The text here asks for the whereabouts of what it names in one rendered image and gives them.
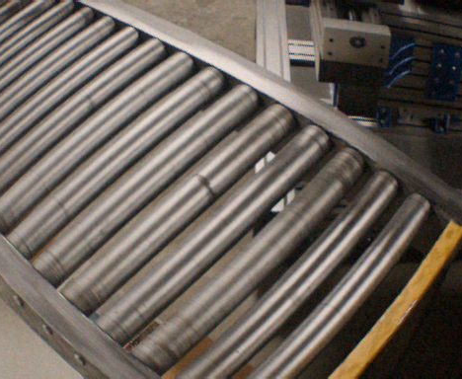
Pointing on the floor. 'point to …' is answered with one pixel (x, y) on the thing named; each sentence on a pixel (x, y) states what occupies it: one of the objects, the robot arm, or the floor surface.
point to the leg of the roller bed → (401, 341)
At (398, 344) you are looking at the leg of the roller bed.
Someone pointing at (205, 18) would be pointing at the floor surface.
